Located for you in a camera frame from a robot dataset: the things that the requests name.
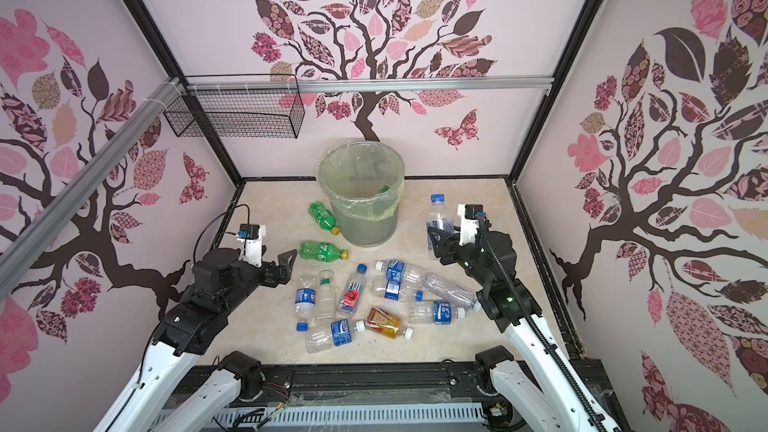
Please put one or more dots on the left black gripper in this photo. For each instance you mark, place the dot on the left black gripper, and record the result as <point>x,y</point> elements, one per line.
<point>285,269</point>

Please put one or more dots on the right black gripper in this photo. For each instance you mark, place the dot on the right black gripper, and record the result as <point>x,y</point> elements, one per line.
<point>450,245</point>

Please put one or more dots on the clear bottle blue cap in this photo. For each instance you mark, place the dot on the clear bottle blue cap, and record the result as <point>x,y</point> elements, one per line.
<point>439,216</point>

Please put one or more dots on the clear bottle blue label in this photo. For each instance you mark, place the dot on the clear bottle blue label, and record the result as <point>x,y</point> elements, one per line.
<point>336,334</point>
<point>437,312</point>
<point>401,272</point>
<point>305,300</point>
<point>395,291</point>

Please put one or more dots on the long clear bottle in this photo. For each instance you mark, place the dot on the long clear bottle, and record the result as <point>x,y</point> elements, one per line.
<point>451,291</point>

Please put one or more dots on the green bottle bin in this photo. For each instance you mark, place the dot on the green bottle bin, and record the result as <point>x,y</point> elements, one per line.
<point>324,218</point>

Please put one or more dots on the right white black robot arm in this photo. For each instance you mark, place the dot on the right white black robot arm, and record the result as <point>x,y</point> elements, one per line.
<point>544,389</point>

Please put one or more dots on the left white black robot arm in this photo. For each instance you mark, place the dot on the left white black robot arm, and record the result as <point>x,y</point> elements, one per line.
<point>178,342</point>

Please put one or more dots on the mesh bin with green liner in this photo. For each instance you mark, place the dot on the mesh bin with green liner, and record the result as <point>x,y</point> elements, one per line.
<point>351,175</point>

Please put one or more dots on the clear bottle green cap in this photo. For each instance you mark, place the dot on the clear bottle green cap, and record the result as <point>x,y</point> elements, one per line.
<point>325,306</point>

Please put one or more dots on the Fiji bottle pink flower label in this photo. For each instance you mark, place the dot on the Fiji bottle pink flower label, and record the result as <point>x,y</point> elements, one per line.
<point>352,292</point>

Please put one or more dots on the clear bottle blue label bottom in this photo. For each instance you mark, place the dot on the clear bottle blue label bottom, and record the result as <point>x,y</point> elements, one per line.
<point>336,334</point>

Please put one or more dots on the amber tea bottle red label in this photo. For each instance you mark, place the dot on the amber tea bottle red label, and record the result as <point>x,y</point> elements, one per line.
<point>387,324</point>

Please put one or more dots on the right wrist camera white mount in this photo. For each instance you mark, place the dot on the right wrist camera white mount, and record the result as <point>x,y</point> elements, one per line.
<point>469,222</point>

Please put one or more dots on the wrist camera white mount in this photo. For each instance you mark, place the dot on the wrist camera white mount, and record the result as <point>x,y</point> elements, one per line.
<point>251,237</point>
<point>469,222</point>

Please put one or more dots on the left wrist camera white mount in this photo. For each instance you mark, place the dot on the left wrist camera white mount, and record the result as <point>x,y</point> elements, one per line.
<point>251,237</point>

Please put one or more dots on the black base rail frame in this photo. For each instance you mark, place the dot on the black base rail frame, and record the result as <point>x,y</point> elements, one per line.
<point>394,383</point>

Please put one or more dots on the black wire wall basket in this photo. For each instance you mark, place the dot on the black wire wall basket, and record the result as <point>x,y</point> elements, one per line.
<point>238,106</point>

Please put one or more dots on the white slotted cable duct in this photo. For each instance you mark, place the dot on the white slotted cable duct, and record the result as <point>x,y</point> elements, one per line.
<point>330,417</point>

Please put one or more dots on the aluminium rail back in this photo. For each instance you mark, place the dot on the aluminium rail back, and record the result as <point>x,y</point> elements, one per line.
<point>399,85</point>

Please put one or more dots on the aluminium rail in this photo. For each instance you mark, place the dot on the aluminium rail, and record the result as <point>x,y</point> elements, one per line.
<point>399,85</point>
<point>19,257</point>

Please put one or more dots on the aluminium rail left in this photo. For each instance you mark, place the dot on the aluminium rail left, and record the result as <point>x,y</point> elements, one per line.
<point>19,257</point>

